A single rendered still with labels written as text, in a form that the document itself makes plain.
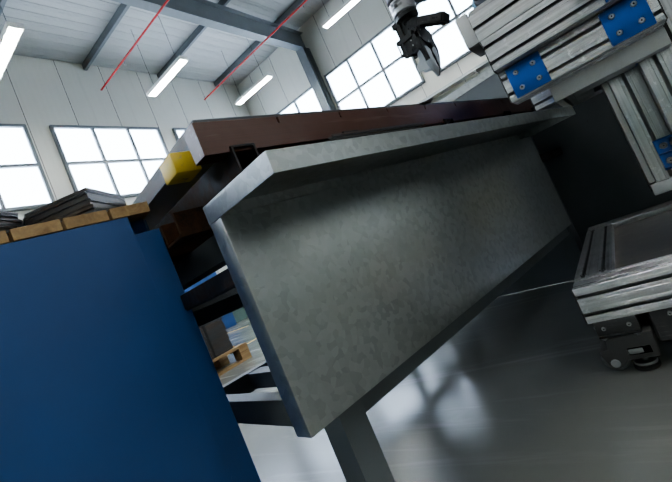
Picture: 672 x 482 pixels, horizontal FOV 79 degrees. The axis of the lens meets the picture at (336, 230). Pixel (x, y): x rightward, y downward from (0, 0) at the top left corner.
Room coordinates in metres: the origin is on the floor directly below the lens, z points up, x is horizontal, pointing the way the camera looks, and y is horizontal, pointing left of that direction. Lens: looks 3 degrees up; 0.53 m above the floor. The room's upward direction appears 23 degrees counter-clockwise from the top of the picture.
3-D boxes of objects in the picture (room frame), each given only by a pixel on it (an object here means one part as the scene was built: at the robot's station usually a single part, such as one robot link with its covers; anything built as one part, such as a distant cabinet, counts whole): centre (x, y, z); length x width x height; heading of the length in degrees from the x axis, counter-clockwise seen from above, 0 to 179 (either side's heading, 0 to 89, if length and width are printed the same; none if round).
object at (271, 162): (1.01, -0.36, 0.66); 1.30 x 0.20 x 0.03; 133
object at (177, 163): (0.75, 0.22, 0.79); 0.06 x 0.05 x 0.04; 43
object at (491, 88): (2.02, -0.82, 0.50); 1.30 x 0.04 x 1.01; 43
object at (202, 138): (1.24, -0.42, 0.80); 1.62 x 0.04 x 0.06; 133
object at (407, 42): (1.21, -0.44, 1.05); 0.09 x 0.08 x 0.12; 45
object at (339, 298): (1.07, -0.31, 0.47); 1.30 x 0.04 x 0.35; 133
